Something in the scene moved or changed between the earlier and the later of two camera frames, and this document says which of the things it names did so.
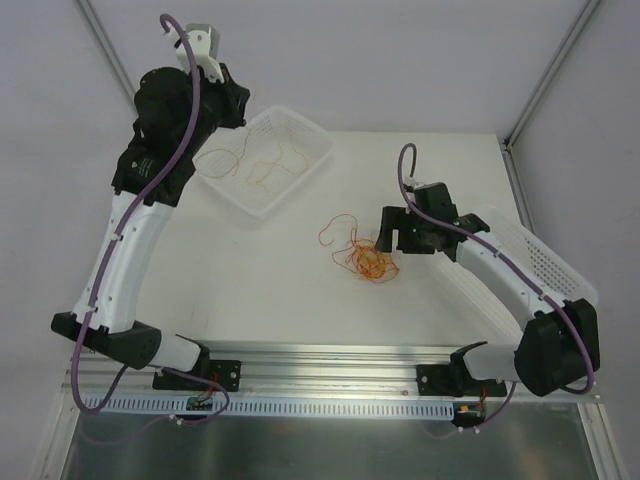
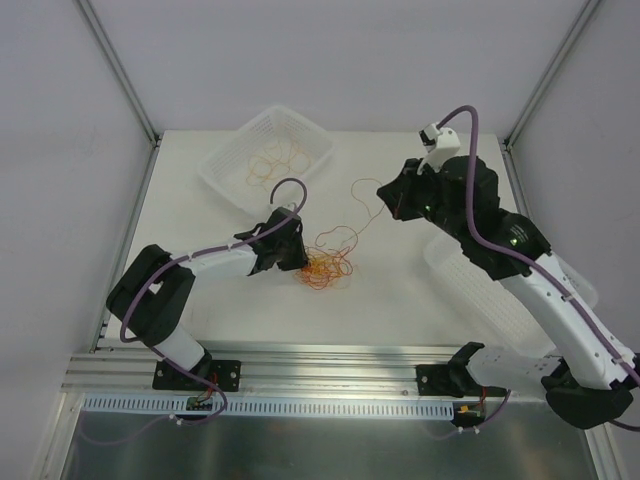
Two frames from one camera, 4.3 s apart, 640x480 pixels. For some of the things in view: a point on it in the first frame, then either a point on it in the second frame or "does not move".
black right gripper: x=400 y=230 → x=400 y=195
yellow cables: x=270 y=161 → x=279 y=157
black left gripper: x=235 y=100 → x=292 y=245
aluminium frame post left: x=101 y=36 does not move
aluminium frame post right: x=510 y=135 does not move
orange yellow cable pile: x=362 y=256 → x=328 y=257
